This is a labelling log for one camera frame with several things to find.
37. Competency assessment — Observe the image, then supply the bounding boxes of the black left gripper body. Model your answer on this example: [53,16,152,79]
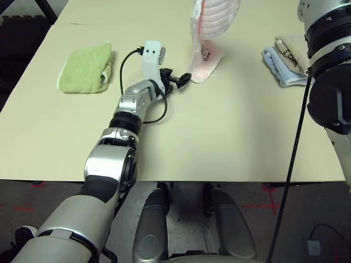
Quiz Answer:
[160,68,179,95]

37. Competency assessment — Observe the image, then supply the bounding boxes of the pink towel with embroidery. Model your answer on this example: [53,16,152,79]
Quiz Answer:
[189,0,242,84]

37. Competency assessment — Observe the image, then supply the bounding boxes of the green folded towel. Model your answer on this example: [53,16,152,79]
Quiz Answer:
[56,41,115,94]

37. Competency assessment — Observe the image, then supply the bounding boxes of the light blue folded towel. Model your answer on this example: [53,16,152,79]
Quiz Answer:
[261,46,310,88]

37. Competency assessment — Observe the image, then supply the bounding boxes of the beige folded towel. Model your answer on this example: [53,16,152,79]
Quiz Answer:
[274,34,312,76]

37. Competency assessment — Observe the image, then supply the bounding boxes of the black slanted stand leg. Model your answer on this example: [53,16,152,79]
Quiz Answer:
[40,0,59,27]

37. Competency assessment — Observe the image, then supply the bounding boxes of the beige robot waist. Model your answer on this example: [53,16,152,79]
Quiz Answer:
[164,254,264,263]

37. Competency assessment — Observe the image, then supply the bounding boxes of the small grey floor box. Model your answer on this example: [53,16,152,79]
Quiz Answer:
[304,239,321,255]

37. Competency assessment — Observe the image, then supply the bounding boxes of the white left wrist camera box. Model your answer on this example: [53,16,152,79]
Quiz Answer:
[141,40,167,91]

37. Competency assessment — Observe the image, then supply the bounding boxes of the thin white floor cord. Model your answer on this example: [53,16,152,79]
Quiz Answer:
[204,228,215,249]

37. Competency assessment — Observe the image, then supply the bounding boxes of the thin black floor cable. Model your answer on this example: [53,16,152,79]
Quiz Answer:
[309,223,343,263]

